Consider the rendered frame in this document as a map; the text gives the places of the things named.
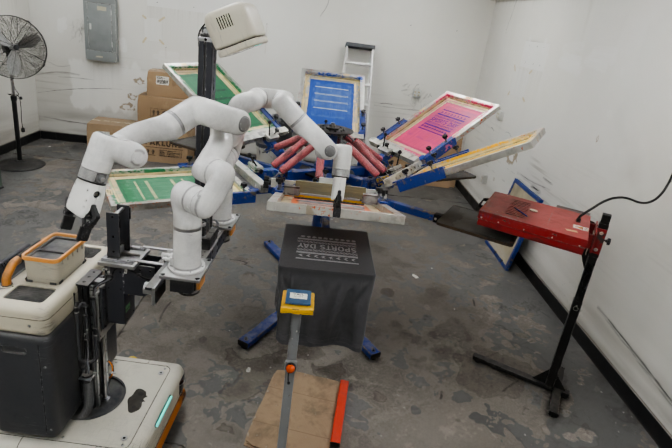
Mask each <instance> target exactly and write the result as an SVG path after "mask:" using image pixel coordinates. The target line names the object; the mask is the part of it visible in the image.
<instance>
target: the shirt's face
mask: <svg viewBox="0 0 672 448"><path fill-rule="evenodd" d="M298 234H299V235H309V236H318V237H328V238H337V239H347V240H356V247H357V254H358V261H359V265H353V264H343V263H333V262H323V261H313V260H303V259H296V250H297V242H298ZM280 266H284V267H294V268H304V269H314V270H324V271H334V272H344V273H355V274H365V275H375V272H374V267H373V262H372V257H371V252H370V247H369V242H368V237H367V232H362V231H353V230H343V229H334V228H324V227H315V226H305V225H296V224H287V226H286V232H285V238H284V243H283V249H282V254H281V260H280Z"/></svg>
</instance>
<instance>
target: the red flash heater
mask: <svg viewBox="0 0 672 448"><path fill-rule="evenodd" d="M514 207H516V208H517V209H518V210H520V211H521V212H523V213H524V214H526V215H527V216H528V217H526V216H525V215H524V214H522V213H521V212H519V211H518V210H516V209H515V208H514ZM530 209H535V210H537V211H538V212H533V211H530ZM579 215H580V213H577V212H573V211H569V210H565V209H561V208H557V207H554V206H550V205H546V204H542V203H538V202H534V201H531V200H527V199H523V198H519V197H515V196H511V195H508V194H504V193H500V192H496V191H495V192H494V193H493V194H492V196H491V197H490V198H489V199H488V200H487V201H486V203H485V204H484V205H483V206H482V207H481V209H480V210H479V212H478V216H477V218H478V221H477V225H481V226H484V227H487V228H491V229H494V230H498V231H501V232H504V233H508V234H511V235H515V236H518V237H521V238H525V239H528V240H532V241H535V242H538V243H542V244H545V245H549V246H552V247H555V248H559V249H562V250H566V251H569V252H572V253H576V254H579V255H582V254H583V251H584V249H586V248H588V249H589V253H591V250H592V247H593V244H594V241H595V238H596V235H597V228H598V226H597V225H598V221H596V224H592V223H590V219H591V216H588V215H583V216H582V217H581V222H580V223H579V222H576V219H577V218H578V216H579Z"/></svg>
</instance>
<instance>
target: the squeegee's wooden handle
mask: <svg viewBox="0 0 672 448"><path fill-rule="evenodd" d="M332 185H333V184H330V183H321V182H312V181H303V180H296V183H295V186H300V190H299V194H300V193H308V194H317V195H326V196H331V193H332ZM363 193H365V194H366V187H357V186H348V185H346V186H345V193H344V198H354V199H360V201H362V198H363Z"/></svg>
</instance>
